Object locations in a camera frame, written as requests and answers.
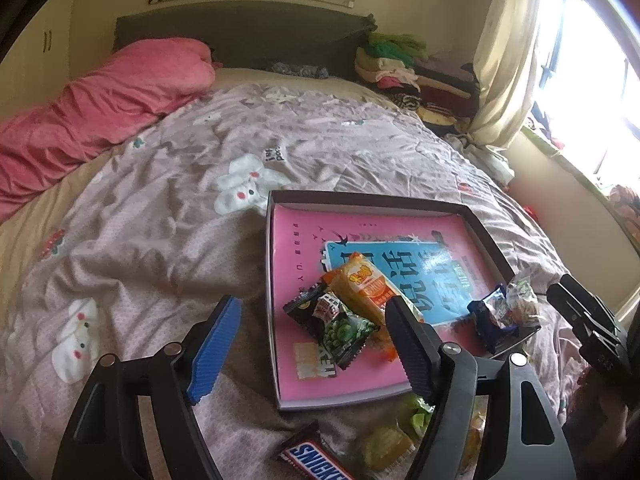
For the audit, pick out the white cloth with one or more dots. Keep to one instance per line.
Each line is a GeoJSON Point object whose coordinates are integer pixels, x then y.
{"type": "Point", "coordinates": [500, 165]}

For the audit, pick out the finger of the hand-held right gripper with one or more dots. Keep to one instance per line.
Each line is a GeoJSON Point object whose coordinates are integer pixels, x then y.
{"type": "Point", "coordinates": [567, 307]}
{"type": "Point", "coordinates": [590, 300]}

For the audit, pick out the gold wafer packet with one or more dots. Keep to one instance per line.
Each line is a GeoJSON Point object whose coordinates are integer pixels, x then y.
{"type": "Point", "coordinates": [477, 430]}

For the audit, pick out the grey bed headboard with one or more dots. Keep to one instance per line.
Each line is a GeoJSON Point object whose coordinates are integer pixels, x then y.
{"type": "Point", "coordinates": [250, 35]}

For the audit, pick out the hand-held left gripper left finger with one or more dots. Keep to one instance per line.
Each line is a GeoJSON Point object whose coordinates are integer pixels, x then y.
{"type": "Point", "coordinates": [215, 355]}

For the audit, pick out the clothes pile on windowsill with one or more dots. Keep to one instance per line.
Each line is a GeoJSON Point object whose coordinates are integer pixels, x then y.
{"type": "Point", "coordinates": [542, 127]}

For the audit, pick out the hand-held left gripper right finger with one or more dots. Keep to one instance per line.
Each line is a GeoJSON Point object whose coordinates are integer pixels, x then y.
{"type": "Point", "coordinates": [407, 345]}

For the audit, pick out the blue cookie packet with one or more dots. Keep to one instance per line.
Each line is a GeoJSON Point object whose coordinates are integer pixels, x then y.
{"type": "Point", "coordinates": [487, 320]}

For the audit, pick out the orange biscuit packet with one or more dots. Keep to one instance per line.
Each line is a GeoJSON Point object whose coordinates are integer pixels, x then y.
{"type": "Point", "coordinates": [360, 280]}

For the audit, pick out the red plastic bag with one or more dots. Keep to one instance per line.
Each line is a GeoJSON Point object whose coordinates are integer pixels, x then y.
{"type": "Point", "coordinates": [530, 212]}

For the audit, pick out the stack of folded clothes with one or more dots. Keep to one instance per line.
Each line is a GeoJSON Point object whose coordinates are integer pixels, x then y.
{"type": "Point", "coordinates": [425, 80]}

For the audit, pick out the green pea packet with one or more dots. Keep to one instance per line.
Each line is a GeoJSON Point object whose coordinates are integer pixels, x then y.
{"type": "Point", "coordinates": [345, 335]}

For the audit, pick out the cream curtain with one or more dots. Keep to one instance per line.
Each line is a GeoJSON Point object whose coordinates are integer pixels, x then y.
{"type": "Point", "coordinates": [505, 60]}

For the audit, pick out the brown chocolate bar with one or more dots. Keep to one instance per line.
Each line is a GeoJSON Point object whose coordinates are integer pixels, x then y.
{"type": "Point", "coordinates": [312, 457]}

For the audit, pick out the yellow pastry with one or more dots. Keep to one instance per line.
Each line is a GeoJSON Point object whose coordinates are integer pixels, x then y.
{"type": "Point", "coordinates": [385, 447]}

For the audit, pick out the window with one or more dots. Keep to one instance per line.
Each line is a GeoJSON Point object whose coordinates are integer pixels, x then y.
{"type": "Point", "coordinates": [600, 85]}

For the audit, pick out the dark box lid pink book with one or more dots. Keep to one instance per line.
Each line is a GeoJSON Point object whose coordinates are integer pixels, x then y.
{"type": "Point", "coordinates": [270, 280]}

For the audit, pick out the small clear cake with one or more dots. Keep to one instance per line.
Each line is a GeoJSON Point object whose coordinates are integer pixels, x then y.
{"type": "Point", "coordinates": [522, 300]}

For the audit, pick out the printed mauve quilt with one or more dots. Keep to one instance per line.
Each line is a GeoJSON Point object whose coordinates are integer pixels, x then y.
{"type": "Point", "coordinates": [175, 185]}

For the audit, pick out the light green candy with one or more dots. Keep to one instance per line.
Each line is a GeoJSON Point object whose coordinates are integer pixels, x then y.
{"type": "Point", "coordinates": [417, 417]}

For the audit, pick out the pink duvet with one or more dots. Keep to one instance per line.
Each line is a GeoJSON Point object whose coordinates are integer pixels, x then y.
{"type": "Point", "coordinates": [90, 110]}

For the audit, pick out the cream wardrobe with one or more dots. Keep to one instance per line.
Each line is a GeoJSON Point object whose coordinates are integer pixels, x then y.
{"type": "Point", "coordinates": [50, 20]}

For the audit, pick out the dark patterned pillow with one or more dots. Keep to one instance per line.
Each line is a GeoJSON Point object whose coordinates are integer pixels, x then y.
{"type": "Point", "coordinates": [300, 69]}

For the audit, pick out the black foil packet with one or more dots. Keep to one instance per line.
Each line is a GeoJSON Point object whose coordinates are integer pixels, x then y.
{"type": "Point", "coordinates": [302, 310]}

